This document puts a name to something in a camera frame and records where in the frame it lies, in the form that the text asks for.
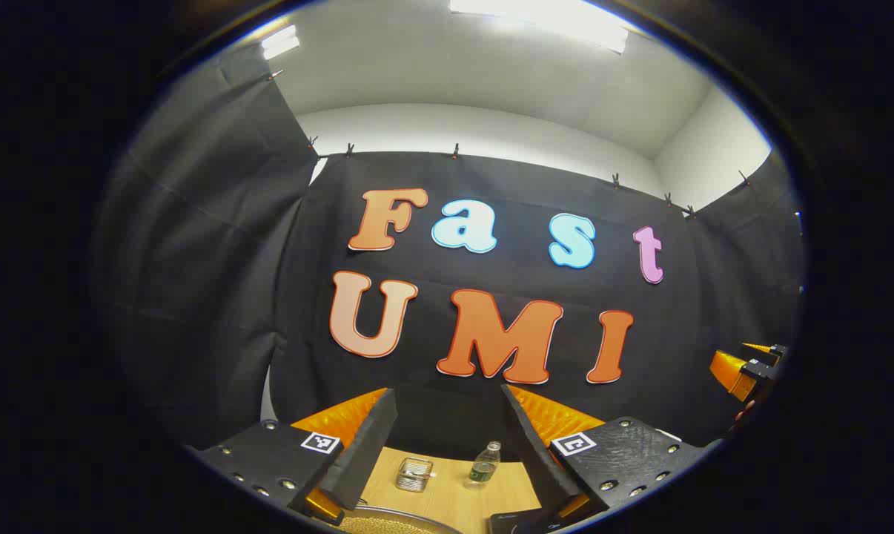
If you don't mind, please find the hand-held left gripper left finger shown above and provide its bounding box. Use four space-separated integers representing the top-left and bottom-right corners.
184 387 400 527

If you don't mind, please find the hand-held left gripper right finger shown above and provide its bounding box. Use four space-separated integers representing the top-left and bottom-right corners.
500 383 722 520

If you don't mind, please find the steel pot with black handles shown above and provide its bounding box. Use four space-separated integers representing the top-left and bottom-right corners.
336 504 463 534

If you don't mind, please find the black induction cooktop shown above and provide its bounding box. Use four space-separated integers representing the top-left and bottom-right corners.
488 508 566 534

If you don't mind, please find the clear plastic water bottle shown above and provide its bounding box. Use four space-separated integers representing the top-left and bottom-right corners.
468 441 503 487

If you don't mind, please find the pile of yellow soybeans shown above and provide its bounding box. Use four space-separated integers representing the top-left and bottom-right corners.
341 515 437 534

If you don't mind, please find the large ceiling light panel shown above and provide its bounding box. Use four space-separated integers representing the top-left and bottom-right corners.
447 0 629 54

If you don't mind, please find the small ceiling light panel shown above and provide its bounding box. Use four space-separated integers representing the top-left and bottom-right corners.
260 24 301 60

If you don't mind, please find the wire mesh holder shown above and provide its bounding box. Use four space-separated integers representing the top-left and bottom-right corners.
395 457 434 493

